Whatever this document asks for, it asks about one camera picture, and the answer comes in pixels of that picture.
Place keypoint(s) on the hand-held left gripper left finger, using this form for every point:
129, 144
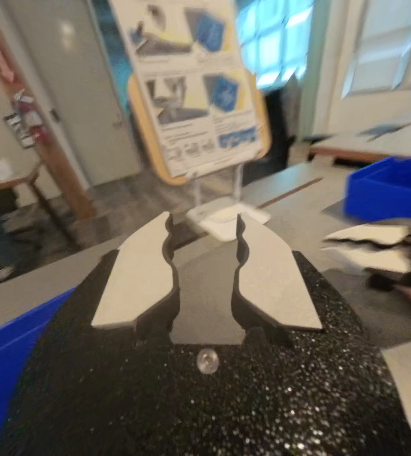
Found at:
137, 278

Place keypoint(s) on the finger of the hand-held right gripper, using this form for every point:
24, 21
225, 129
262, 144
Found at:
369, 233
376, 258

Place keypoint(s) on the printed poster board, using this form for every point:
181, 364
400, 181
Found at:
198, 107

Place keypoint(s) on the blue plastic bin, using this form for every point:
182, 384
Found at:
2, 363
387, 192

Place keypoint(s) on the grey door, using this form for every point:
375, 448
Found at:
84, 89

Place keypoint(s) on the window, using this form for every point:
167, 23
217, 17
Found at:
390, 46
273, 39

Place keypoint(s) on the wooden pillar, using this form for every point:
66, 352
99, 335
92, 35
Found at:
59, 167

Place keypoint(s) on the small wooden side table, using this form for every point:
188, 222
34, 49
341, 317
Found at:
9, 185

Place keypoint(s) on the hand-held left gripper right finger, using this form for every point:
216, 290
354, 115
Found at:
276, 285

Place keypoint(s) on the red fire extinguisher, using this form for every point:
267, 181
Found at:
32, 117

